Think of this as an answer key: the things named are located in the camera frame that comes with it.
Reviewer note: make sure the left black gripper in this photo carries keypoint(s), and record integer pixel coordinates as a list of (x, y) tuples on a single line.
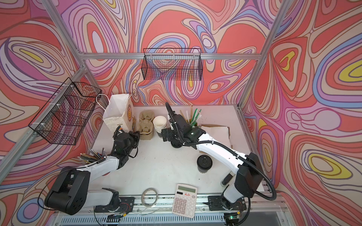
[(133, 135)]

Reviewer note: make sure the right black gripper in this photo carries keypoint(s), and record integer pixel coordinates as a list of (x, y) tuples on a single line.
[(169, 131)]

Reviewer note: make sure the white paper takeout bag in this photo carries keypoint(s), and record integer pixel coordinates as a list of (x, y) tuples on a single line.
[(119, 113)]

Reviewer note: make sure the black plastic cup lid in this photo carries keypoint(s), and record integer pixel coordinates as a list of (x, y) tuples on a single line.
[(203, 159)]

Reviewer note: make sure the black white paper coffee cup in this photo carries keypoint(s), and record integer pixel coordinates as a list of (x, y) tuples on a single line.
[(204, 168)]

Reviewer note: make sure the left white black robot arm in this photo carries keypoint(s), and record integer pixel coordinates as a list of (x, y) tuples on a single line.
[(70, 192)]

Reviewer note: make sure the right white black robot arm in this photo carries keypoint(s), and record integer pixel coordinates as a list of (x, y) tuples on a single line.
[(249, 179)]

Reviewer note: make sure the stack of paper coffee cups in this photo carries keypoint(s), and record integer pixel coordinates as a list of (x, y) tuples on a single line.
[(160, 123)]

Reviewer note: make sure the stack of black cup lids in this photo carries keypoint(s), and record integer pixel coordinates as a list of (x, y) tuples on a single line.
[(176, 144)]

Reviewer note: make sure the bundle of wrapped straws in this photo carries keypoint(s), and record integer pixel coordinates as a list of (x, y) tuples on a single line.
[(192, 115)]

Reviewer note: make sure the cup of coloured pencils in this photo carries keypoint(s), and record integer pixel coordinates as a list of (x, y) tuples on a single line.
[(91, 157)]

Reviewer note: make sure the white paper napkins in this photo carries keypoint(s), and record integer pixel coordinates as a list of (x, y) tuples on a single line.
[(217, 134)]

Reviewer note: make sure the brown napkin holder box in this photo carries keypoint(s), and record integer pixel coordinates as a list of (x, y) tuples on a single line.
[(217, 125)]

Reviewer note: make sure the silver black stapler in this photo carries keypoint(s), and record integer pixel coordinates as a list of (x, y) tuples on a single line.
[(227, 179)]

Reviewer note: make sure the white desk calculator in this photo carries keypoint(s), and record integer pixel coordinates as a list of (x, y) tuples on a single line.
[(184, 203)]

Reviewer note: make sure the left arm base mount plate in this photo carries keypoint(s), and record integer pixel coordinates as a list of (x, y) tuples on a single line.
[(123, 205)]

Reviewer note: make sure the black wire basket left wall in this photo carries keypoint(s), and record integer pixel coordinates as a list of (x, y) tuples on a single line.
[(63, 118)]

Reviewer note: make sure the black wire basket wall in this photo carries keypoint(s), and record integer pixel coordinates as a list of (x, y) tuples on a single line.
[(63, 118), (176, 64)]

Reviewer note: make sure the black wire basket back wall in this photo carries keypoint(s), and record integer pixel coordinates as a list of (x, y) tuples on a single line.
[(176, 64)]

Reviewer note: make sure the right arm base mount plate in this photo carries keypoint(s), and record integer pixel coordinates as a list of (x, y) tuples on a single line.
[(218, 203)]

